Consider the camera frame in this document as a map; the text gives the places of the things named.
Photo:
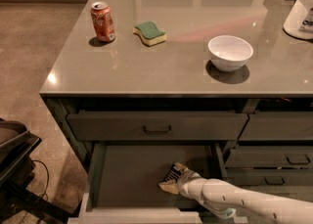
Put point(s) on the open middle drawer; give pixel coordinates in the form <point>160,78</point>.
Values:
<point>122,187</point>

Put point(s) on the white bowl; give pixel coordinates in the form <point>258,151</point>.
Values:
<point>229,53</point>

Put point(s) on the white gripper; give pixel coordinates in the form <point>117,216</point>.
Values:
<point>190,182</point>

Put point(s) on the green and yellow sponge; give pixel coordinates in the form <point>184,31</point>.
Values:
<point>149,33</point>

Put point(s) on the black top drawer handle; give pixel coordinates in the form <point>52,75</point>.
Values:
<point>165,130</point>

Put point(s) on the right top drawer front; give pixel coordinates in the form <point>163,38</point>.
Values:
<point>278,126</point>

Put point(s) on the white plastic tub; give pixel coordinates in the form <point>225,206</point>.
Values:
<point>299,22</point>

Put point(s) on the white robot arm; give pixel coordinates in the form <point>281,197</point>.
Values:
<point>223,199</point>

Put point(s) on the black rxbar chocolate wrapper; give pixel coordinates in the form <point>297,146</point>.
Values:
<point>173,174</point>

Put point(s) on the orange soda can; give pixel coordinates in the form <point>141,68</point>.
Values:
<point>102,20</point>

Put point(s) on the closed top drawer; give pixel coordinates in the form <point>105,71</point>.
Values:
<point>128,126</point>

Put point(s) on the right middle drawer front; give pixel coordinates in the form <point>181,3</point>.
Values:
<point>270,157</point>

